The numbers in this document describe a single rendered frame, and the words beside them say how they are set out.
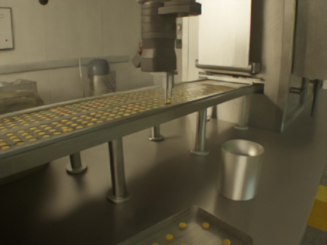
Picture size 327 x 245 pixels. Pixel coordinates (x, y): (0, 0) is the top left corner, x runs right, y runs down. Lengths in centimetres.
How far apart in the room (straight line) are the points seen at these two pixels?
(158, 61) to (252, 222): 34
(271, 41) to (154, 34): 47
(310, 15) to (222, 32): 30
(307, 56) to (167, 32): 54
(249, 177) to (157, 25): 33
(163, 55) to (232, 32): 39
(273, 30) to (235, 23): 13
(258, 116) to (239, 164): 47
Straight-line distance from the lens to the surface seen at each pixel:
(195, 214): 42
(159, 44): 48
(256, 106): 88
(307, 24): 89
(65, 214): 44
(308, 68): 88
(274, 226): 42
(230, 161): 43
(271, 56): 85
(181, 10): 45
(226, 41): 84
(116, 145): 40
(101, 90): 426
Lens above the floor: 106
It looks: 17 degrees down
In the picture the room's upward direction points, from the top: straight up
